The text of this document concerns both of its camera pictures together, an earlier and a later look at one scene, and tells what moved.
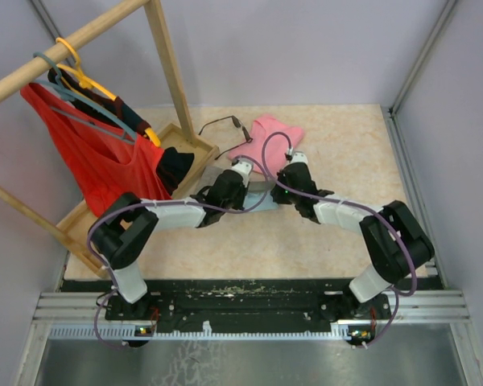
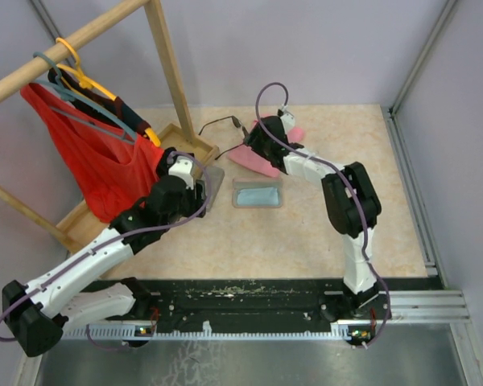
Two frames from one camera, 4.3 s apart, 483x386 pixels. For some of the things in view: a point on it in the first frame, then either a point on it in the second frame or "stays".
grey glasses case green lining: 208,178 stays
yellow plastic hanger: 83,78 stays
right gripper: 278,197 → 253,141
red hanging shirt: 107,159 stays
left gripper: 243,192 → 196,203
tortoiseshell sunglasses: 237,124 stays
